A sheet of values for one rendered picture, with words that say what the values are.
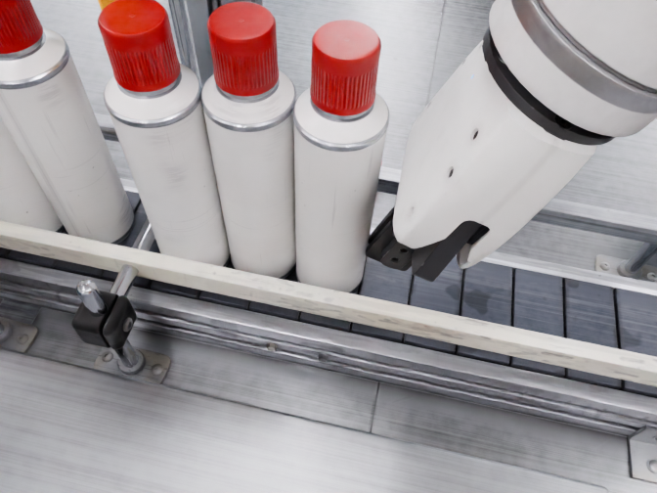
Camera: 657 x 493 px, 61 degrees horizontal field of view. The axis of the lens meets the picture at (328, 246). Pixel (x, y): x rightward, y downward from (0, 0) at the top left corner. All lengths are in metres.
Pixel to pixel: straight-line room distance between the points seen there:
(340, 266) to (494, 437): 0.17
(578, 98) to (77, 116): 0.28
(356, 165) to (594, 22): 0.14
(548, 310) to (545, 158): 0.22
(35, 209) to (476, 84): 0.32
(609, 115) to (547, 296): 0.24
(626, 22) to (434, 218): 0.11
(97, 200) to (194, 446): 0.18
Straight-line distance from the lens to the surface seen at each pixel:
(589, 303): 0.47
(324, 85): 0.28
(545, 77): 0.24
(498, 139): 0.25
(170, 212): 0.37
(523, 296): 0.45
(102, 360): 0.48
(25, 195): 0.45
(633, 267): 0.55
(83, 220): 0.44
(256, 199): 0.34
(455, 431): 0.45
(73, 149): 0.39
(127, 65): 0.30
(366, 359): 0.42
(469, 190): 0.26
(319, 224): 0.34
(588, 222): 0.41
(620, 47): 0.23
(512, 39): 0.24
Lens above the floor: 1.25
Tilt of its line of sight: 55 degrees down
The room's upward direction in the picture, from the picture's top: 4 degrees clockwise
